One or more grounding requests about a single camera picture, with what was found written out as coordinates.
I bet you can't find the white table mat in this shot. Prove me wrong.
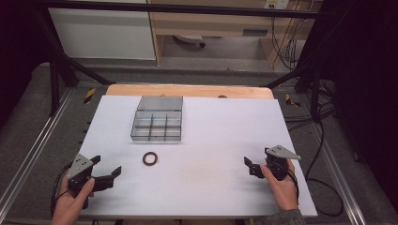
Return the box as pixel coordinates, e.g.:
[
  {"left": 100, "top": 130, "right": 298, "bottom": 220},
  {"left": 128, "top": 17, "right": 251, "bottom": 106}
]
[{"left": 79, "top": 95, "right": 319, "bottom": 218}]

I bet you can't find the brown rubber ring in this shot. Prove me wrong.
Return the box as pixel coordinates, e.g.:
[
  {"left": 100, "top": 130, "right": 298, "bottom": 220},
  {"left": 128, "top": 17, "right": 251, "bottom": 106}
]
[{"left": 142, "top": 151, "right": 160, "bottom": 167}]

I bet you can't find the long black floor cable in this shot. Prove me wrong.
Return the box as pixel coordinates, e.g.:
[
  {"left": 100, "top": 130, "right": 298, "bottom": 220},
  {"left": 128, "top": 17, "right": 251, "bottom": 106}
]
[{"left": 283, "top": 79, "right": 345, "bottom": 218}]

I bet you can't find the office chair base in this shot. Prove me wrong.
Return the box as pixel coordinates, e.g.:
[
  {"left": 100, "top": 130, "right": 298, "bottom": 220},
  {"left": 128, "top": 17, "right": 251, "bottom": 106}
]
[{"left": 173, "top": 34, "right": 207, "bottom": 49}]

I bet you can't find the clear plastic compartment box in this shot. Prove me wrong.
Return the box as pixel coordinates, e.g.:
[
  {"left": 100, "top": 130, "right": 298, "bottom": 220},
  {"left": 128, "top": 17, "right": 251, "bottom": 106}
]
[{"left": 130, "top": 95, "right": 184, "bottom": 143}]

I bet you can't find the black metal frame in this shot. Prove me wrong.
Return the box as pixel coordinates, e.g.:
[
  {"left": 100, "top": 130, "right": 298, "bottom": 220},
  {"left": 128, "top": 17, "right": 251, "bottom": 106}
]
[{"left": 32, "top": 0, "right": 358, "bottom": 118}]

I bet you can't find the hand-held gripper black cable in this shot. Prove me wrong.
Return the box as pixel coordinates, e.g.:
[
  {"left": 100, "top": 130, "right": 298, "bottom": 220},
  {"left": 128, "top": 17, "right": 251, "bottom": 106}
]
[
  {"left": 286, "top": 168, "right": 300, "bottom": 205},
  {"left": 50, "top": 163, "right": 73, "bottom": 218}
]

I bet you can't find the person's right hand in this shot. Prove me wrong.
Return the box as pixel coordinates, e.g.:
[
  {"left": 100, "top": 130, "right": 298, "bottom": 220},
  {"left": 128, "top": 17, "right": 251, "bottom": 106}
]
[{"left": 259, "top": 158, "right": 300, "bottom": 213}]

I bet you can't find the light wooden desk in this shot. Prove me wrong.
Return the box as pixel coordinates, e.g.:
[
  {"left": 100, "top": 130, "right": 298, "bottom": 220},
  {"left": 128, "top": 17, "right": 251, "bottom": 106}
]
[{"left": 146, "top": 0, "right": 323, "bottom": 67}]

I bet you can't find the white cabinet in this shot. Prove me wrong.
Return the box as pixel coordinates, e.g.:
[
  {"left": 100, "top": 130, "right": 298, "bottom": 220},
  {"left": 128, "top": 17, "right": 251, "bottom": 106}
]
[{"left": 47, "top": 0, "right": 157, "bottom": 61}]

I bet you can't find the aluminium rail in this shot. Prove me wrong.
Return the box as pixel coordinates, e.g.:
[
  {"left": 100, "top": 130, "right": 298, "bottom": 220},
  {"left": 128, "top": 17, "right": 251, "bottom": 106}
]
[
  {"left": 0, "top": 87, "right": 76, "bottom": 214},
  {"left": 304, "top": 109, "right": 367, "bottom": 225}
]

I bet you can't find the white wall socket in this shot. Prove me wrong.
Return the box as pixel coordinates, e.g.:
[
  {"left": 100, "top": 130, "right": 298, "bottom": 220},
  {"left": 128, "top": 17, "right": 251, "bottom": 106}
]
[{"left": 263, "top": 0, "right": 290, "bottom": 10}]

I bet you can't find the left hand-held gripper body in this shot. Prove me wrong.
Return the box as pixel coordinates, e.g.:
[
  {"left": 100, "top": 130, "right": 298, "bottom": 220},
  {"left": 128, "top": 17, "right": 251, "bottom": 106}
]
[{"left": 67, "top": 153, "right": 95, "bottom": 210}]

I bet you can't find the yellow black hazard tape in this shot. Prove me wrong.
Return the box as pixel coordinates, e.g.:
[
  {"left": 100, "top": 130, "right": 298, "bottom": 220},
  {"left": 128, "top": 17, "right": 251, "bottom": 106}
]
[
  {"left": 284, "top": 93, "right": 302, "bottom": 108},
  {"left": 83, "top": 87, "right": 97, "bottom": 106}
]

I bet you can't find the wooden table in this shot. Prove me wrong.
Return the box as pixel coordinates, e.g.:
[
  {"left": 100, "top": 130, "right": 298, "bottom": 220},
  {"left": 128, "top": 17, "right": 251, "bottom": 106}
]
[{"left": 105, "top": 82, "right": 275, "bottom": 100}]

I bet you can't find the person's left hand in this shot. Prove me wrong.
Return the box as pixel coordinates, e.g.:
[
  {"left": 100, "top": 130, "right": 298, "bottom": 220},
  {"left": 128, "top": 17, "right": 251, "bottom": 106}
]
[{"left": 51, "top": 172, "right": 96, "bottom": 225}]

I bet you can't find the bundle of hanging cables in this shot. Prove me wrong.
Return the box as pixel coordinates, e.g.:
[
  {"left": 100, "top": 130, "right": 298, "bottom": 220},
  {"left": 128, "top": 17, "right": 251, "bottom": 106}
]
[{"left": 270, "top": 0, "right": 315, "bottom": 72}]

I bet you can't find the left hand-held gripper black cable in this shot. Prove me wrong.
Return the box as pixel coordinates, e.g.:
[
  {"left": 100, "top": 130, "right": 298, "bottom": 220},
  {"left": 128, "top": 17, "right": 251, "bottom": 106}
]
[{"left": 50, "top": 163, "right": 73, "bottom": 218}]

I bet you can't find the right hand-held gripper black cable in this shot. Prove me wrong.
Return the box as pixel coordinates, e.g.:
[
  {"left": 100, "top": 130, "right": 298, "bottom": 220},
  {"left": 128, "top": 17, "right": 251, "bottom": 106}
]
[{"left": 286, "top": 168, "right": 300, "bottom": 205}]

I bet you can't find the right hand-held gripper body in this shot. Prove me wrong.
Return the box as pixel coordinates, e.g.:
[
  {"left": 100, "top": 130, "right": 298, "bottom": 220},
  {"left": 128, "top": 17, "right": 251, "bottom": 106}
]
[{"left": 264, "top": 144, "right": 302, "bottom": 182}]

